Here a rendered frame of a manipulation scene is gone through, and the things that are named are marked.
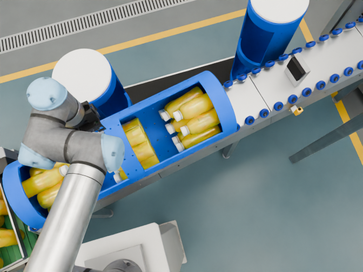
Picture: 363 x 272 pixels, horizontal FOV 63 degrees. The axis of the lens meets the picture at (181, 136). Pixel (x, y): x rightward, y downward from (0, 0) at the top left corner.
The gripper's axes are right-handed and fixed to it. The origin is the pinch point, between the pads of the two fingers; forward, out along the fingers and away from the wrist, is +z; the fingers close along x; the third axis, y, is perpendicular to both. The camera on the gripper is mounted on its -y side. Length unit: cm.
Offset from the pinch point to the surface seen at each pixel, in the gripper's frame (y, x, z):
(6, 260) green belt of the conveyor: -64, -18, 45
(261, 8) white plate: 90, 34, 31
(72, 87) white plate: -5.3, 38.0, 31.1
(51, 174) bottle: -22.1, 0.0, 16.8
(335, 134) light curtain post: 102, -33, 59
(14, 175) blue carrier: -32.6, 3.9, 12.1
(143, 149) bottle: 12.5, -6.3, 20.5
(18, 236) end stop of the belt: -52, -12, 38
